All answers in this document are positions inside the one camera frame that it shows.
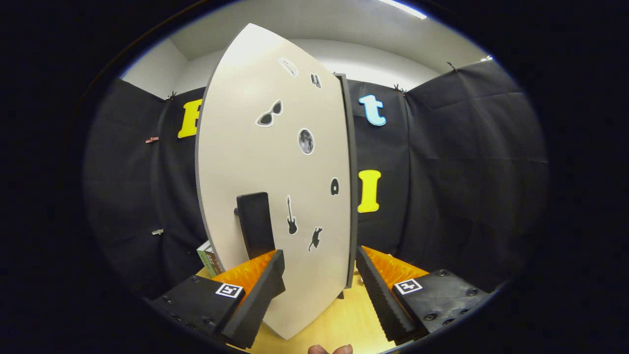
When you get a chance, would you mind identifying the black door handle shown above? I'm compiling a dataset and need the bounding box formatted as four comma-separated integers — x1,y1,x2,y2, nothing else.
235,192,277,260

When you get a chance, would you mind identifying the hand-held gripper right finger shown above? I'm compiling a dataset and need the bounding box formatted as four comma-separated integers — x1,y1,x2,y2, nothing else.
355,246,492,346

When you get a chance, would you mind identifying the long ceiling light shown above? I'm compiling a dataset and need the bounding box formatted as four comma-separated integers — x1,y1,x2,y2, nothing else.
377,0,427,20

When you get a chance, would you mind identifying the black backdrop cloth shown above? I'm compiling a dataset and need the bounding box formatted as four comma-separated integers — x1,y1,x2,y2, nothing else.
84,59,548,300

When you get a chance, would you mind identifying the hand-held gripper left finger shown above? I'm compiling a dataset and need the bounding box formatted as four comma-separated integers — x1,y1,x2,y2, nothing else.
147,249,286,350

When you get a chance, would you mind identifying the grey cabinet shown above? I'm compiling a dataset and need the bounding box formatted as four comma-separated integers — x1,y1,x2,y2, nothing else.
337,73,359,300

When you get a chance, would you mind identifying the green spine book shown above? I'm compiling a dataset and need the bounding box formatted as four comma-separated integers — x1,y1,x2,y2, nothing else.
197,240,215,278

